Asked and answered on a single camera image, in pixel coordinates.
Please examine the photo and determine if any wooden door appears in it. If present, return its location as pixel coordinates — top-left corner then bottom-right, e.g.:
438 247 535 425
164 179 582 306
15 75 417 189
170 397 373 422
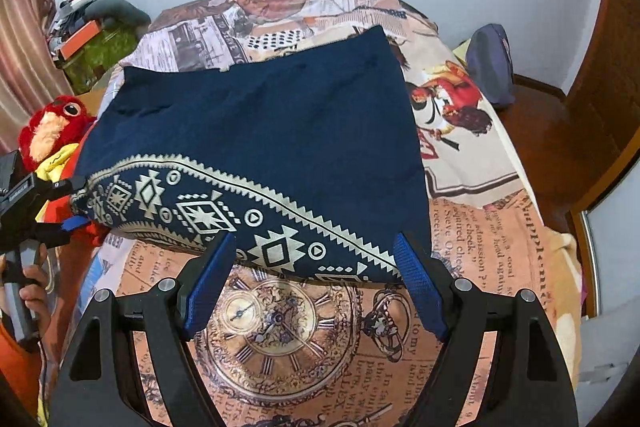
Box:
564 0 640 220

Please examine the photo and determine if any green crate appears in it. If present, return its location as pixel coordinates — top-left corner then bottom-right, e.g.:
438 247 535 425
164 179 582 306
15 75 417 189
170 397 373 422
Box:
61 23 139 96

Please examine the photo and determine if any person's left forearm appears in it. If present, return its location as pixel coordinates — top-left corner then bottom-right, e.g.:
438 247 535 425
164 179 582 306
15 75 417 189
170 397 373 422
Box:
0 316 57 414

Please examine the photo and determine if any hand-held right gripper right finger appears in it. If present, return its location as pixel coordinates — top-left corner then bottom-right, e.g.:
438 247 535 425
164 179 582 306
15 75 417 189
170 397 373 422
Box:
392 232 573 427

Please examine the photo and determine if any red cloth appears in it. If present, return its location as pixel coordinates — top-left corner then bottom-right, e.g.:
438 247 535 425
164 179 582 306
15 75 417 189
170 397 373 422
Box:
64 151 112 249

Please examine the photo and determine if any printed bed blanket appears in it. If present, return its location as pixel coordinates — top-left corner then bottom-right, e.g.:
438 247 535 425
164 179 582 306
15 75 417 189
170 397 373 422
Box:
37 0 585 427

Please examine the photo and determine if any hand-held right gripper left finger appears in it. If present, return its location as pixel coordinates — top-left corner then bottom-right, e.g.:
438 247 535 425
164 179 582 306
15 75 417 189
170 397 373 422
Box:
47 232 237 427

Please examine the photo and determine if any grey cloth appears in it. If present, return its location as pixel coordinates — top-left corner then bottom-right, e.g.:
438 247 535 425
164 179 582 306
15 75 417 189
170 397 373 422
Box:
81 0 152 28

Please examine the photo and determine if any red parrot plush toy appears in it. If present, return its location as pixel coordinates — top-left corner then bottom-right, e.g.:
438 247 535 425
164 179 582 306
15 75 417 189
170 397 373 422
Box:
18 93 99 172

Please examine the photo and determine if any person's left hand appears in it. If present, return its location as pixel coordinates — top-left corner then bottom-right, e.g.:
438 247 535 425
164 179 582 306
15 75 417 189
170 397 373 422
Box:
0 243 54 334

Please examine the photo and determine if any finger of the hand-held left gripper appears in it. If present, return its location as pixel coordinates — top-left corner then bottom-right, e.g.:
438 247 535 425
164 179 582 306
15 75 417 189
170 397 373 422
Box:
50 174 89 198
32 216 90 248

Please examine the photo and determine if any navy patterned garment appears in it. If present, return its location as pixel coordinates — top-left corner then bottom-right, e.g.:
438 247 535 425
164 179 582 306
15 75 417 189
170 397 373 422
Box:
69 24 434 286

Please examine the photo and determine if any orange box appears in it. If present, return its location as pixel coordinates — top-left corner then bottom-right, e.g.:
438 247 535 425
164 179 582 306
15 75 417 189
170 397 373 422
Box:
56 19 104 61

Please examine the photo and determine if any purple bag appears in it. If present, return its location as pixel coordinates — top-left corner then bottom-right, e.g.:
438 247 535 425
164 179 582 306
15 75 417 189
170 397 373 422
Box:
464 23 517 108

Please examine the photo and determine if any pink curtain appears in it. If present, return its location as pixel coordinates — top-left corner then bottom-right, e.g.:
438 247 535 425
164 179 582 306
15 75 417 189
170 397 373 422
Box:
0 0 74 154

